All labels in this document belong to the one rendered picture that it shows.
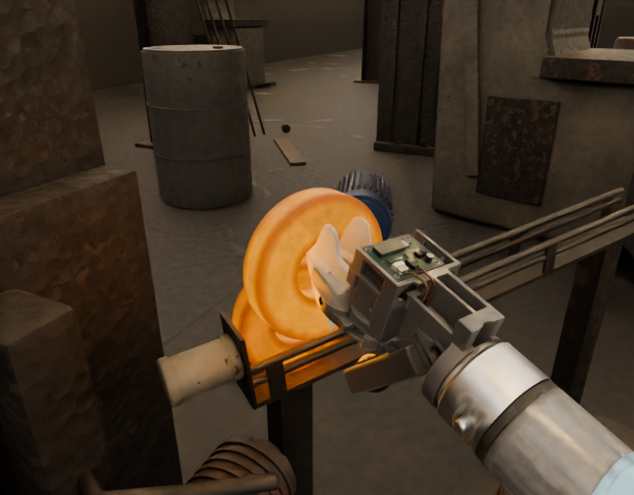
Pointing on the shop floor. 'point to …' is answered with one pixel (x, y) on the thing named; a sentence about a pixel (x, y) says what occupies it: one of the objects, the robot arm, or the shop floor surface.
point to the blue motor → (370, 191)
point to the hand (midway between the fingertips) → (316, 247)
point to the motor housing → (247, 463)
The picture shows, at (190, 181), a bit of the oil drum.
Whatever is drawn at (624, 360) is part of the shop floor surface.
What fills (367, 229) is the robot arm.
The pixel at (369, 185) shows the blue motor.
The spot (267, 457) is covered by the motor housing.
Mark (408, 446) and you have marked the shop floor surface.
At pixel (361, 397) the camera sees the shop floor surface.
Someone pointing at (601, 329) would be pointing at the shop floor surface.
